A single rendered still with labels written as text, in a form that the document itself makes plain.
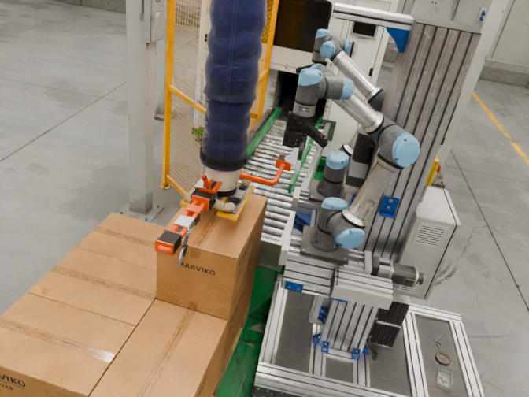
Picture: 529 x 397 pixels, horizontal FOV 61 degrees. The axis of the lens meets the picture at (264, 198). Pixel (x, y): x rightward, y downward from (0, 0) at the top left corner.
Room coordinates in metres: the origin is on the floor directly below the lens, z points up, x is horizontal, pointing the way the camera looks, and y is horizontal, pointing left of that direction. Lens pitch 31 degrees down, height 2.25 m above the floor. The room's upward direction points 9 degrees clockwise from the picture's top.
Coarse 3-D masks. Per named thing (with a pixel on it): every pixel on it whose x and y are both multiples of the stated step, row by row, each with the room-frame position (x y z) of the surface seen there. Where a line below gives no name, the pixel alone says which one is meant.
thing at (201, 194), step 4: (196, 188) 1.73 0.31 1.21; (200, 188) 1.73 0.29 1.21; (204, 188) 1.73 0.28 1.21; (196, 192) 1.71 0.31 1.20; (200, 192) 1.72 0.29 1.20; (204, 192) 1.72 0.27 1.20; (208, 192) 1.73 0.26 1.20; (212, 192) 1.72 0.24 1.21; (192, 196) 1.66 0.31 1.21; (196, 196) 1.66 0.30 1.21; (200, 196) 1.68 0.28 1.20; (204, 196) 1.69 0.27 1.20; (208, 196) 1.69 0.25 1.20; (212, 196) 1.70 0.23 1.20; (192, 200) 1.66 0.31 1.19; (200, 200) 1.65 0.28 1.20; (204, 200) 1.65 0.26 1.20; (208, 200) 1.65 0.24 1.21; (212, 200) 1.66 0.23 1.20; (200, 204) 1.65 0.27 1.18; (208, 204) 1.65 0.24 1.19; (212, 204) 1.67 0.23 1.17; (208, 208) 1.65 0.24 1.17
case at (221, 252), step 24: (216, 216) 1.93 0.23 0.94; (240, 216) 1.97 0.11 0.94; (192, 240) 1.69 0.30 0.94; (216, 240) 1.72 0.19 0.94; (240, 240) 1.75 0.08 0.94; (168, 264) 1.67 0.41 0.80; (192, 264) 1.65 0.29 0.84; (216, 264) 1.63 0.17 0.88; (240, 264) 1.69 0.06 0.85; (168, 288) 1.66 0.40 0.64; (192, 288) 1.64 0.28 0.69; (216, 288) 1.62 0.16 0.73; (240, 288) 1.79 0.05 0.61; (216, 312) 1.62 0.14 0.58
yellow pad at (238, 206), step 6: (240, 186) 2.00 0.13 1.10; (252, 186) 2.07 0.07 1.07; (246, 192) 1.99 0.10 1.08; (252, 192) 2.02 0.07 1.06; (228, 198) 1.91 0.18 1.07; (234, 198) 1.87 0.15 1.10; (246, 198) 1.94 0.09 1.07; (234, 204) 1.84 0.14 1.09; (240, 204) 1.87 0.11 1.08; (234, 210) 1.80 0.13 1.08; (240, 210) 1.82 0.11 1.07; (222, 216) 1.76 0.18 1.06; (228, 216) 1.76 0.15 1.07; (234, 216) 1.76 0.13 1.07
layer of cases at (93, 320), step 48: (96, 240) 2.06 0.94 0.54; (144, 240) 2.13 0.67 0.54; (48, 288) 1.62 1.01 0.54; (96, 288) 1.68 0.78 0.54; (144, 288) 1.73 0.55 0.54; (0, 336) 1.30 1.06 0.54; (48, 336) 1.34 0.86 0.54; (96, 336) 1.38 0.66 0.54; (144, 336) 1.43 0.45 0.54; (192, 336) 1.47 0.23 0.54; (0, 384) 1.16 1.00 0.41; (48, 384) 1.12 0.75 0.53; (96, 384) 1.15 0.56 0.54; (144, 384) 1.18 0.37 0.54; (192, 384) 1.22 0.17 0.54
